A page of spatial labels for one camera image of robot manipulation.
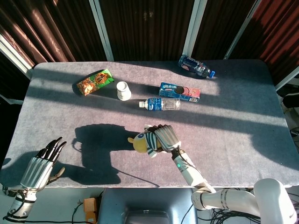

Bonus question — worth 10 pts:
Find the yellow striped plush toy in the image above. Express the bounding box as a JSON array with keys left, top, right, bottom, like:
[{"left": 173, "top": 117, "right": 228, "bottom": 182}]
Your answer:
[{"left": 127, "top": 125, "right": 169, "bottom": 159}]

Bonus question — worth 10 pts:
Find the clear water bottle blue label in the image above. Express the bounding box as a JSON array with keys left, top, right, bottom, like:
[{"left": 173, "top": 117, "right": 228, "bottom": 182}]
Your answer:
[{"left": 139, "top": 97, "right": 181, "bottom": 112}]

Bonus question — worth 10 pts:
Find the blue pink cookie box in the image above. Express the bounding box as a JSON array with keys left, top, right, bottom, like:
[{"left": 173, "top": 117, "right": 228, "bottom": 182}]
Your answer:
[{"left": 158, "top": 82, "right": 201, "bottom": 103}]

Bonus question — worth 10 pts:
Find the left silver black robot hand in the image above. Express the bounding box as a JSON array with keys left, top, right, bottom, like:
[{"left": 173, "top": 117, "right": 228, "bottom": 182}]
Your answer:
[{"left": 20, "top": 136, "right": 67, "bottom": 190}]

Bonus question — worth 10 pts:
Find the grey blue table cloth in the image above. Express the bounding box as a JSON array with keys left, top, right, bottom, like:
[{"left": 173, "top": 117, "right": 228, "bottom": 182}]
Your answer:
[{"left": 0, "top": 59, "right": 299, "bottom": 189}]

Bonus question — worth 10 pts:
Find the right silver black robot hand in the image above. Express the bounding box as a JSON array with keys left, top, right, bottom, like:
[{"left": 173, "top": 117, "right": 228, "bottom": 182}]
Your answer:
[{"left": 146, "top": 124, "right": 182, "bottom": 154}]

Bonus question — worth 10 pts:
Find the small brown cardboard box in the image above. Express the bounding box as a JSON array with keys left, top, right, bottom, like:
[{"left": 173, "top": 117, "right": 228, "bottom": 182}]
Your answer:
[{"left": 83, "top": 197, "right": 99, "bottom": 223}]

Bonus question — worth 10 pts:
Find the thin black floor cable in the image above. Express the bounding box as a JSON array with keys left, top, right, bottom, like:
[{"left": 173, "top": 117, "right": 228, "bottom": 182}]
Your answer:
[{"left": 71, "top": 202, "right": 106, "bottom": 224}]

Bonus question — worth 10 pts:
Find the white paper cup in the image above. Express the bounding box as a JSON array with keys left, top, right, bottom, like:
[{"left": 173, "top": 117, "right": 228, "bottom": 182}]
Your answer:
[{"left": 116, "top": 81, "right": 132, "bottom": 101}]

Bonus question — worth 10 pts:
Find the green orange snack bag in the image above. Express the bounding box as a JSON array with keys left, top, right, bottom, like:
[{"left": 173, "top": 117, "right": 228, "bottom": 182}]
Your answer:
[{"left": 76, "top": 68, "right": 115, "bottom": 97}]

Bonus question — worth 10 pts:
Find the white window frame post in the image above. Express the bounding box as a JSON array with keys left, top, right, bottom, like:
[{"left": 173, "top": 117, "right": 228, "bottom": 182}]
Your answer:
[
  {"left": 0, "top": 34, "right": 33, "bottom": 73},
  {"left": 88, "top": 0, "right": 114, "bottom": 62},
  {"left": 182, "top": 0, "right": 207, "bottom": 58},
  {"left": 223, "top": 0, "right": 262, "bottom": 60},
  {"left": 275, "top": 67, "right": 299, "bottom": 91}
]

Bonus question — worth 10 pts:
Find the dark blue drink bottle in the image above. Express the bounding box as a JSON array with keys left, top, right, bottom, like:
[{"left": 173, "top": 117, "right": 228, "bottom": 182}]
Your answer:
[{"left": 178, "top": 54, "right": 216, "bottom": 79}]

